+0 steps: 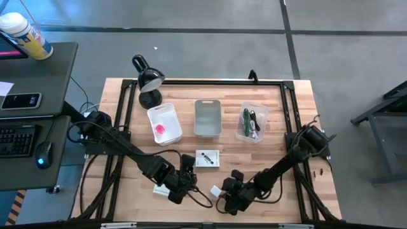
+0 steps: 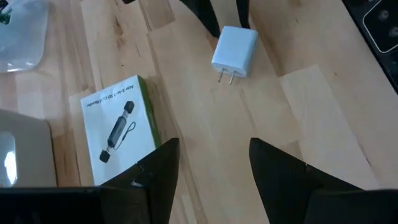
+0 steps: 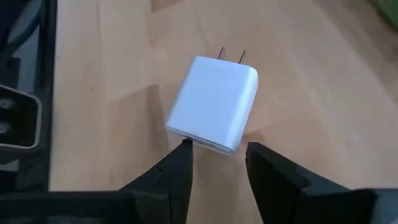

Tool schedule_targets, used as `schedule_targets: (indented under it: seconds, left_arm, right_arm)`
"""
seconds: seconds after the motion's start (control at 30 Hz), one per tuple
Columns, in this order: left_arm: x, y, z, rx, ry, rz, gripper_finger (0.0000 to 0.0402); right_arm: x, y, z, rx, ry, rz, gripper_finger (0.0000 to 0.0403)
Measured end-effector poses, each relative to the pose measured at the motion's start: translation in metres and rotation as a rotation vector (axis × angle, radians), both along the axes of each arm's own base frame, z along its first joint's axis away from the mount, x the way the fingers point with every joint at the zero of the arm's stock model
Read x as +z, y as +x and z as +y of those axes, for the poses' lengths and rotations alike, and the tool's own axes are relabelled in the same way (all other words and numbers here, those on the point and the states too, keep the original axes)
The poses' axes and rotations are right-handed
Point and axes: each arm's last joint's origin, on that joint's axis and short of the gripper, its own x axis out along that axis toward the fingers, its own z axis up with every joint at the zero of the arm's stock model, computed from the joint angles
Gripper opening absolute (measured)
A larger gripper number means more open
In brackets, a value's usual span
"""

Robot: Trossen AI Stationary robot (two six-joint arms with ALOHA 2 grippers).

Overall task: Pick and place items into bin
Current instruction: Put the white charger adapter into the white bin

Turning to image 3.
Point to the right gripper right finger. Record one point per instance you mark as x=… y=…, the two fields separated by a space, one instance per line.
x=280 y=193

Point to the white wall charger plug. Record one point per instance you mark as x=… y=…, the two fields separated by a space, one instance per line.
x=214 y=102

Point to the black aluminium frame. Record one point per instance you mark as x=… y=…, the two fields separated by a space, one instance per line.
x=46 y=93

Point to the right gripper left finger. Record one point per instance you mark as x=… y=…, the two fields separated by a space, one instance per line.
x=155 y=199

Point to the white Acer card reader box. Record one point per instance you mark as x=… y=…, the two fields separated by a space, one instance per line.
x=387 y=12

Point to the grey metal bracket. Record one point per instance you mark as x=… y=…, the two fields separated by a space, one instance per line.
x=18 y=121

